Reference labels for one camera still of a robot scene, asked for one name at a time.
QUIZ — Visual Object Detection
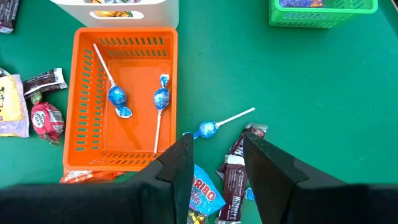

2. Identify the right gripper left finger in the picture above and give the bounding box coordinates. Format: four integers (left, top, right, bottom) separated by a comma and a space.
130, 133, 195, 224

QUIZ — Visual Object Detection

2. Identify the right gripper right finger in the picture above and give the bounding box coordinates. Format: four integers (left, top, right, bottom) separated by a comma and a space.
243, 132, 346, 224

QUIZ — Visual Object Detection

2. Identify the brown Hershey's chocolate bar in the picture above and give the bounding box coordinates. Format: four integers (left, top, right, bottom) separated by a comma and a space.
215, 123, 269, 224
22, 67, 68, 98
0, 0, 20, 34

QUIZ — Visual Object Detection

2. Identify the blue Haribo pack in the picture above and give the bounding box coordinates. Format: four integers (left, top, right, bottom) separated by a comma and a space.
186, 164, 227, 217

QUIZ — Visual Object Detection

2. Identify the blue lollipop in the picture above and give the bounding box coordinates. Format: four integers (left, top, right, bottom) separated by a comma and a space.
92, 42, 133, 119
153, 73, 171, 155
182, 107, 256, 141

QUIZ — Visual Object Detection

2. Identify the clear gummy candy pack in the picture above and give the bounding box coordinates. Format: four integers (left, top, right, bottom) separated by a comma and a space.
186, 208, 210, 224

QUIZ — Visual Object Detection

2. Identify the orange Reese's pack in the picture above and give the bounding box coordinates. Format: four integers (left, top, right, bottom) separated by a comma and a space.
60, 169, 126, 185

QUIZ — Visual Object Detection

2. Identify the red round candy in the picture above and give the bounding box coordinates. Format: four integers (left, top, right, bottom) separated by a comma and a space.
29, 91, 65, 146

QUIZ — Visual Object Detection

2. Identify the green plastic basket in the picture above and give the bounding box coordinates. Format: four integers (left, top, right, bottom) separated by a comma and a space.
269, 0, 379, 29

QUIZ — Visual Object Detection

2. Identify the yellow candy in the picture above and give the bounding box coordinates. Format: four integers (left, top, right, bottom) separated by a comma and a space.
90, 0, 139, 18

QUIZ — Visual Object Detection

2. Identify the yellow purple candy pack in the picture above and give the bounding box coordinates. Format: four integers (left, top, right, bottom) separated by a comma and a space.
279, 0, 325, 9

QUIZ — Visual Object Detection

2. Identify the yellow Sour Patch pack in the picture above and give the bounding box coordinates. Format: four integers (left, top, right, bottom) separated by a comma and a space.
0, 73, 30, 139

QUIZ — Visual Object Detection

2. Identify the orange plastic basket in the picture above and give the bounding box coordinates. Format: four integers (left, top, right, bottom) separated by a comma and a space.
63, 27, 179, 172

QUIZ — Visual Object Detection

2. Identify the green table mat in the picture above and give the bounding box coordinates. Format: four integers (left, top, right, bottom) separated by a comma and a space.
0, 0, 398, 224

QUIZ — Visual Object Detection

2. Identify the white plastic bin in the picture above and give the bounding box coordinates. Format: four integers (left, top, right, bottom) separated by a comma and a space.
49, 0, 180, 29

